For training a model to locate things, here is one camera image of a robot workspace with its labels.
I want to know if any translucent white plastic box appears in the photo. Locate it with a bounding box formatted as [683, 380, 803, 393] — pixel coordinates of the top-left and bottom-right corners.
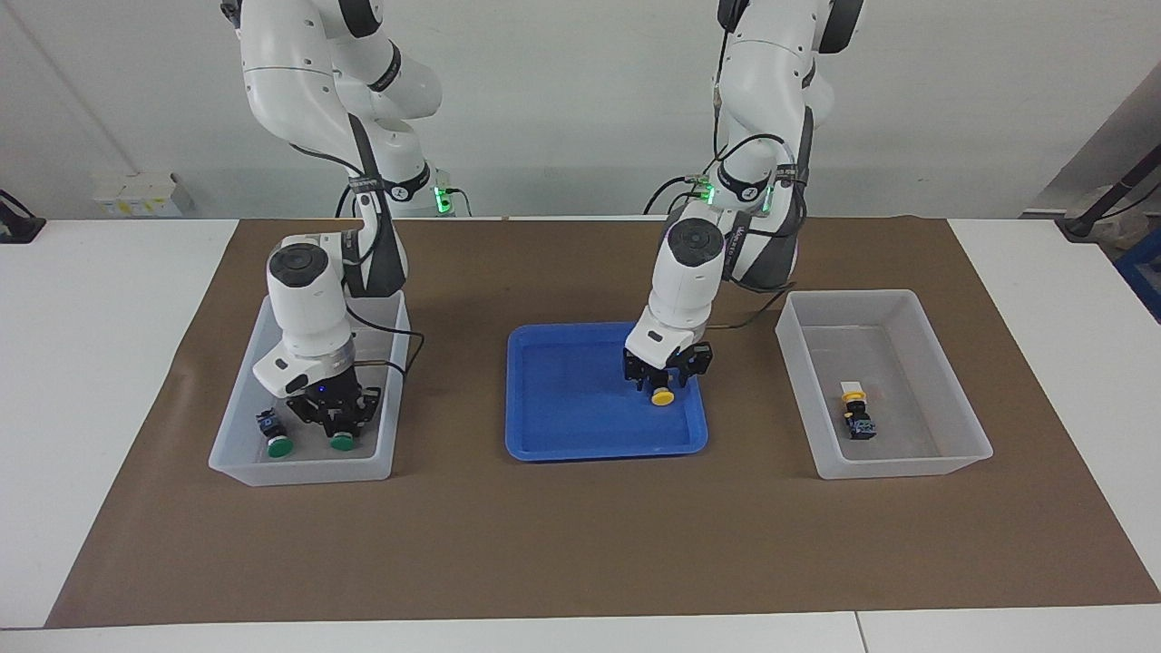
[776, 289, 994, 481]
[208, 288, 411, 487]

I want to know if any blue plastic tray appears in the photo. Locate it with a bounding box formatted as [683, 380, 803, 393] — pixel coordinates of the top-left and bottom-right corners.
[504, 320, 709, 463]

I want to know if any brown paper table mat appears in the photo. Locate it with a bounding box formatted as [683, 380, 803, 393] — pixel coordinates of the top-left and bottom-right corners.
[45, 216, 1161, 629]

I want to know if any black pole stand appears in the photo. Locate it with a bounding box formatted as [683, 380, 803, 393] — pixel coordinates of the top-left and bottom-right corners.
[1057, 145, 1161, 241]

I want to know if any blue plastic crate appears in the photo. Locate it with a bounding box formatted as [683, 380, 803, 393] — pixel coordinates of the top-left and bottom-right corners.
[1114, 227, 1161, 323]

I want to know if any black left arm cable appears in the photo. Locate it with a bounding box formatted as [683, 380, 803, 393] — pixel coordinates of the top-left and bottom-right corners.
[710, 0, 813, 332]

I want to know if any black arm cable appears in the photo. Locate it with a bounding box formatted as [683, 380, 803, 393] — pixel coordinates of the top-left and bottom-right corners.
[710, 0, 813, 332]
[290, 145, 427, 377]

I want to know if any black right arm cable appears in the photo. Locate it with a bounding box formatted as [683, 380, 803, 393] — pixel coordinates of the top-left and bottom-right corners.
[290, 145, 427, 377]

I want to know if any white wall socket box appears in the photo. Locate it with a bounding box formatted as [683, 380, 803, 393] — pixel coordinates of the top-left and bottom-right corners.
[91, 172, 193, 219]

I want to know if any black clamp mount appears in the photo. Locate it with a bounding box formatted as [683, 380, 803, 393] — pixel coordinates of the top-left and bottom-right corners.
[0, 190, 46, 244]

